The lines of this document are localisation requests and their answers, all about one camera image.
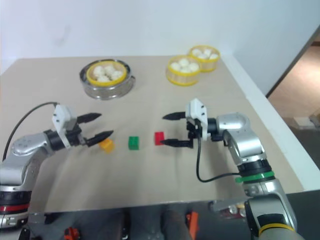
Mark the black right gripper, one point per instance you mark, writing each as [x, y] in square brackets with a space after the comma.
[195, 128]

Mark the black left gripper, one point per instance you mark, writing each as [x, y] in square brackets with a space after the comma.
[74, 136]

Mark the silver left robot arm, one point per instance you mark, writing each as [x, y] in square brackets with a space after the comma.
[22, 150]

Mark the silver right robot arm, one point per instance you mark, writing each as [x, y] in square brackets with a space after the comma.
[246, 145]

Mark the red cube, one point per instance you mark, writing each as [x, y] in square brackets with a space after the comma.
[159, 138]

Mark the yellow cube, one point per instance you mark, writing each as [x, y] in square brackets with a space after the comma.
[108, 146]

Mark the metal steamer pot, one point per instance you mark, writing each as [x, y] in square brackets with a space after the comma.
[107, 91]

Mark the green cube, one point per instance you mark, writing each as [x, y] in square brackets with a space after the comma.
[133, 143]

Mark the beige table cloth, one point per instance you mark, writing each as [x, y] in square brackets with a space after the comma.
[150, 170]

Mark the white steamed bun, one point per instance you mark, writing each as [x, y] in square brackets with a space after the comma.
[109, 69]
[175, 66]
[103, 79]
[193, 67]
[196, 52]
[184, 61]
[98, 71]
[207, 53]
[116, 75]

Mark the yellow steamer basket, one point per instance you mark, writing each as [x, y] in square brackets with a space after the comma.
[210, 65]
[91, 78]
[183, 78]

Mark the orange clamp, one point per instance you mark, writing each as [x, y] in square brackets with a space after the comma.
[71, 233]
[192, 221]

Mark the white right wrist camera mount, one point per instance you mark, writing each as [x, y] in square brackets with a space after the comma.
[198, 110]

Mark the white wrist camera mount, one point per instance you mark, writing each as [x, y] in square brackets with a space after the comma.
[61, 113]
[198, 110]

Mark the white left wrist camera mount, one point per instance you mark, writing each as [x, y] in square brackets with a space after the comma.
[61, 113]

